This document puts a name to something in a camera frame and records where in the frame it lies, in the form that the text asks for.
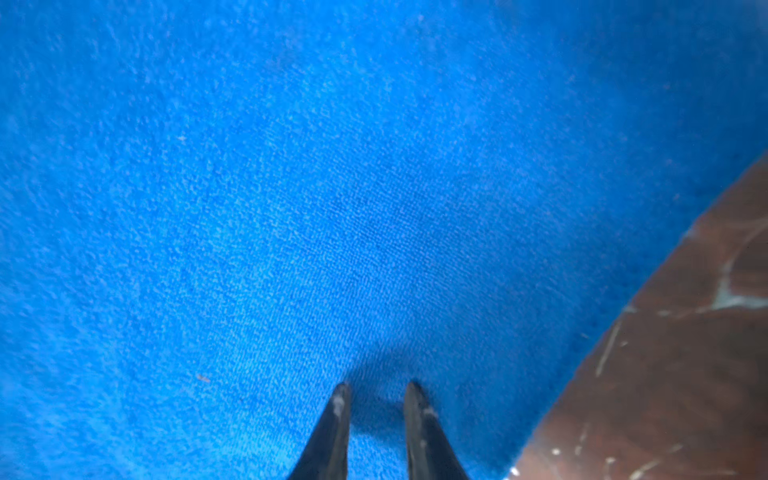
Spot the blue towel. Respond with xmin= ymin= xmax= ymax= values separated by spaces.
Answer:
xmin=1 ymin=1 xmax=767 ymax=479

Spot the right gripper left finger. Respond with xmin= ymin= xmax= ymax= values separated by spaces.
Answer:
xmin=287 ymin=382 xmax=351 ymax=480

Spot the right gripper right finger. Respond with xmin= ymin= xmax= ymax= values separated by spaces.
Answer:
xmin=403 ymin=381 xmax=469 ymax=480

